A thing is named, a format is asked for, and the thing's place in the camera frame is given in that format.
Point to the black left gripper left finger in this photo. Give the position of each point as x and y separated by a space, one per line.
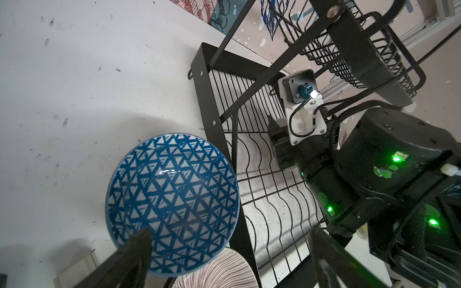
126 268

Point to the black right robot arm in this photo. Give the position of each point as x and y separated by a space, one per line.
392 174

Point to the black wire dish rack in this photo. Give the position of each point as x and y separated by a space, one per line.
359 63

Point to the white rectangular block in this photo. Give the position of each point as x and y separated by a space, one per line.
77 272

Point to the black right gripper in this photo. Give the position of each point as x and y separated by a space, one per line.
302 155

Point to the pink ribbed bowl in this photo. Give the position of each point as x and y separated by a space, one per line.
228 270

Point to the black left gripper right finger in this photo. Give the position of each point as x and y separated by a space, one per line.
335 267

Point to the blue patterned bowl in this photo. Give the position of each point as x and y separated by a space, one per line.
184 190

